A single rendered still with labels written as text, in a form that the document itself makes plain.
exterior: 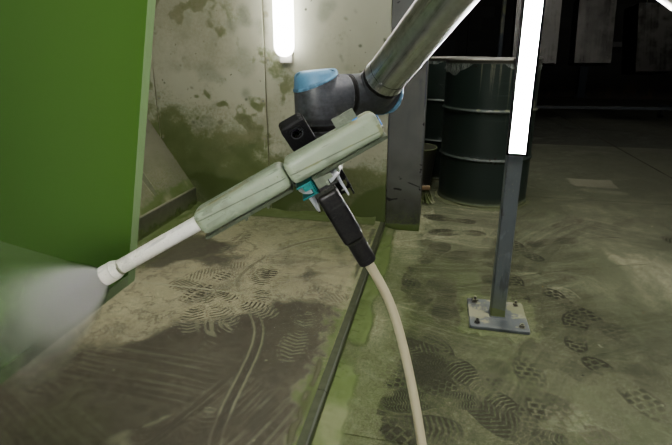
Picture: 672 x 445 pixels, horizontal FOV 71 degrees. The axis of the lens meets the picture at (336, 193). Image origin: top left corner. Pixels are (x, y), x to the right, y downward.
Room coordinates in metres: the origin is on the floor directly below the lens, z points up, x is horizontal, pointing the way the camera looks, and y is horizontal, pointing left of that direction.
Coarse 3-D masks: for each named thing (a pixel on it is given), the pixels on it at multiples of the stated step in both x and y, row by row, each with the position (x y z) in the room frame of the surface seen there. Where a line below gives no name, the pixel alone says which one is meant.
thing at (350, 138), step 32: (352, 128) 0.67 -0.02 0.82; (288, 160) 0.67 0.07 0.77; (320, 160) 0.67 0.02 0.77; (224, 192) 0.68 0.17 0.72; (256, 192) 0.66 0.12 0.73; (288, 192) 0.67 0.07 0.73; (320, 192) 0.67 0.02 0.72; (192, 224) 0.66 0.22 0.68; (224, 224) 0.66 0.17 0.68; (352, 224) 0.68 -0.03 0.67; (128, 256) 0.66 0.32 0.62
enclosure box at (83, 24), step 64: (0, 0) 0.94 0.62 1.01; (64, 0) 0.92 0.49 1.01; (128, 0) 0.90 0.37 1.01; (0, 64) 0.95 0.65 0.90; (64, 64) 0.92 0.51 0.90; (128, 64) 0.90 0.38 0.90; (0, 128) 0.95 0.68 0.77; (64, 128) 0.93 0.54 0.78; (128, 128) 0.90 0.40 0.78; (0, 192) 0.96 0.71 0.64; (64, 192) 0.93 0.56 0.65; (128, 192) 0.90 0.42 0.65; (64, 256) 0.94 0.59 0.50
